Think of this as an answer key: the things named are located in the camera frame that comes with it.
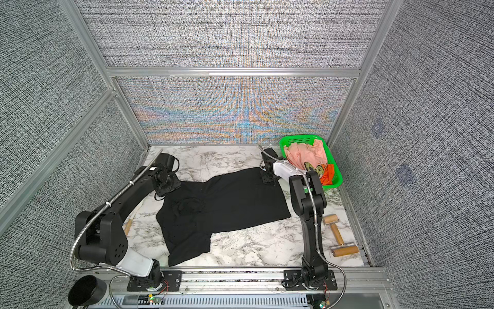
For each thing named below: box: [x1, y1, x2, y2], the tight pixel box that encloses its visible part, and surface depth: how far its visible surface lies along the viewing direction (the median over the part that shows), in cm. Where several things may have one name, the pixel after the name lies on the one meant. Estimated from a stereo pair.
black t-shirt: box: [155, 167, 292, 267], surface depth 92 cm
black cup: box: [68, 274, 107, 307], surface depth 67 cm
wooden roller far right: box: [329, 242, 359, 257], surface depth 83 cm
